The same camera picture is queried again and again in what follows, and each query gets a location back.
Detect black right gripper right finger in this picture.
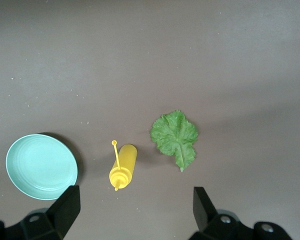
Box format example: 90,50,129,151
188,186,295,240

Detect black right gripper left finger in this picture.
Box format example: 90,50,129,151
0,185,81,240

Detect yellow mustard squeeze bottle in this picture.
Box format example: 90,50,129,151
108,139,138,192

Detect green lettuce leaf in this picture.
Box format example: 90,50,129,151
149,109,199,173

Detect pale green round plate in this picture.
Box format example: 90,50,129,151
5,133,79,201

